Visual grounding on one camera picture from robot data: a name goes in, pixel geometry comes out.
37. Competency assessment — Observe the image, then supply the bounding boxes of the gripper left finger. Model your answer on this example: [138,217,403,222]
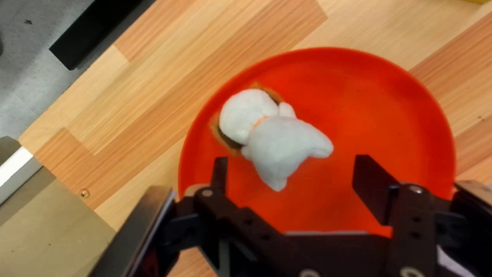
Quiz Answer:
[163,157,304,277]

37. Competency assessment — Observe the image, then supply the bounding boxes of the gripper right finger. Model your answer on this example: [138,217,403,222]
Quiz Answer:
[352,155,492,277]

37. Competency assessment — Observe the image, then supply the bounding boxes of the orange plate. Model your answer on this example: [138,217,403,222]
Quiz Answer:
[178,47,457,237]

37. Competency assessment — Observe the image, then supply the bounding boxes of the white plush dog toy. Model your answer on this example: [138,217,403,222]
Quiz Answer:
[218,89,334,192]

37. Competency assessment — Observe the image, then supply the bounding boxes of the black bar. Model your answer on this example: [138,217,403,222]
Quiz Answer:
[49,0,156,71]

